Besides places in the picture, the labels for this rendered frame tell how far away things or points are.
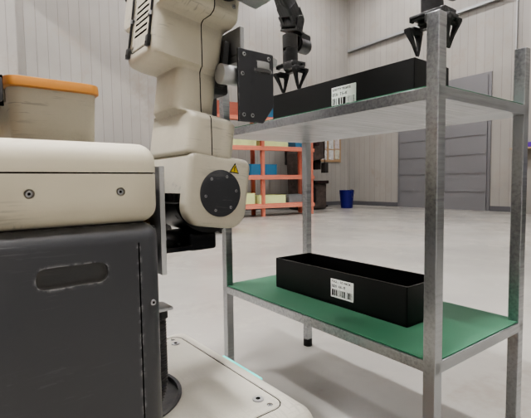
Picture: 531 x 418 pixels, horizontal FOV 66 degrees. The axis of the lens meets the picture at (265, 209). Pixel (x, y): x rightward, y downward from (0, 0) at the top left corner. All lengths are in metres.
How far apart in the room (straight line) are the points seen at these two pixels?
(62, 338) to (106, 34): 9.56
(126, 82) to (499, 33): 8.47
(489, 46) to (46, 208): 11.13
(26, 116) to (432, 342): 0.90
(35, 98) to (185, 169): 0.30
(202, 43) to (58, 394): 0.72
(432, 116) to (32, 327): 0.82
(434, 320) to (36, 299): 0.76
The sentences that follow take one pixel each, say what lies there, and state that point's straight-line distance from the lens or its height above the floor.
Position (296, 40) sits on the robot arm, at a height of 1.27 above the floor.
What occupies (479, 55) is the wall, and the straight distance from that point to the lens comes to 11.49.
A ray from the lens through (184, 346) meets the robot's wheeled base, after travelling 1.27.
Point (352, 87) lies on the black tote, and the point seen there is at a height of 1.02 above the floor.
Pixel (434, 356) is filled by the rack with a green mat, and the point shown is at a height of 0.37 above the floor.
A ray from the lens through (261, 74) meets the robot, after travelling 0.99.
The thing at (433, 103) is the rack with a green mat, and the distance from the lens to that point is 0.96.
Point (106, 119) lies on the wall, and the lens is 9.64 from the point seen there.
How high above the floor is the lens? 0.75
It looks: 4 degrees down
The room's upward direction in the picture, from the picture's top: 1 degrees counter-clockwise
